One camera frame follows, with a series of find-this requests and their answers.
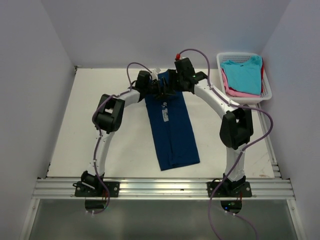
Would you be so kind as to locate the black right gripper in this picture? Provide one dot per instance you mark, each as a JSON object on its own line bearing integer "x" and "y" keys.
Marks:
{"x": 173, "y": 75}

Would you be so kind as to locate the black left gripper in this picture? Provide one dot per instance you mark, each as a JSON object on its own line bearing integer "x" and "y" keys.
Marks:
{"x": 165, "y": 87}

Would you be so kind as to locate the navy blue printed t-shirt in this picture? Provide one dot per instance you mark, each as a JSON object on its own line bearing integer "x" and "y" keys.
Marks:
{"x": 172, "y": 131}

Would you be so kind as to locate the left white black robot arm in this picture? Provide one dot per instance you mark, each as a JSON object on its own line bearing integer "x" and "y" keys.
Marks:
{"x": 108, "y": 117}

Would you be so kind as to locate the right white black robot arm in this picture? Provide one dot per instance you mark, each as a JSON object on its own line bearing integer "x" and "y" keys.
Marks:
{"x": 236, "y": 123}

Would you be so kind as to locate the pink folded t-shirt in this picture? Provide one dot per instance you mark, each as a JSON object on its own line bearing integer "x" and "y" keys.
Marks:
{"x": 242, "y": 83}

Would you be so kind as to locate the turquoise folded t-shirt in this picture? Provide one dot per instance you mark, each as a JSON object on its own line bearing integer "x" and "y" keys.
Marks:
{"x": 254, "y": 61}

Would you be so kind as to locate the red folded t-shirt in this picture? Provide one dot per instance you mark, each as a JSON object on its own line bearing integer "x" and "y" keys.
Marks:
{"x": 262, "y": 70}

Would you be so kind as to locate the white plastic laundry basket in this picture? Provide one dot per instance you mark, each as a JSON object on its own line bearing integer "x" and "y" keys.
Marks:
{"x": 242, "y": 57}

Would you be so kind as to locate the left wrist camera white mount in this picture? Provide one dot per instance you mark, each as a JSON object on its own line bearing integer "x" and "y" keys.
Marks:
{"x": 154, "y": 74}

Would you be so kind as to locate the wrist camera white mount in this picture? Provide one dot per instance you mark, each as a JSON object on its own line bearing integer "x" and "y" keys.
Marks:
{"x": 178, "y": 57}
{"x": 154, "y": 74}

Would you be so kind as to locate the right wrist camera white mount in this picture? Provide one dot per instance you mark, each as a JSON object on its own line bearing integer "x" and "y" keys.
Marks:
{"x": 178, "y": 57}

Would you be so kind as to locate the aluminium front frame rail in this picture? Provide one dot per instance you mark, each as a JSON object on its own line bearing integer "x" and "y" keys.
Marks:
{"x": 163, "y": 189}

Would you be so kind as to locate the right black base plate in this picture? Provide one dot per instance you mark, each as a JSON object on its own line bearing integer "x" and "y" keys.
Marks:
{"x": 229, "y": 189}

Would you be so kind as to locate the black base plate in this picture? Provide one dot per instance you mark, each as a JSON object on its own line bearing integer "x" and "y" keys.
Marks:
{"x": 89, "y": 186}
{"x": 229, "y": 189}

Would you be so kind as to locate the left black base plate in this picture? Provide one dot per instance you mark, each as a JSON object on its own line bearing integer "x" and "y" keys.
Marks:
{"x": 89, "y": 186}

